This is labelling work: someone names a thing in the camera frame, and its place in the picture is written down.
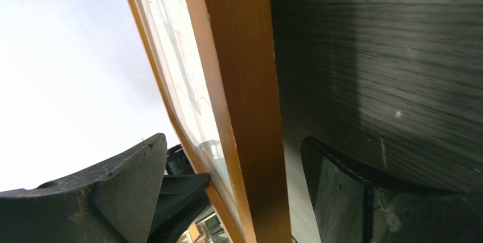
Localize wooden picture frame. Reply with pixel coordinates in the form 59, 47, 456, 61
128, 0, 292, 242

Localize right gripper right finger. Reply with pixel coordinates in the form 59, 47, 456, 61
300, 137, 482, 242

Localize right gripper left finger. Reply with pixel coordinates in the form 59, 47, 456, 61
1, 133, 167, 242

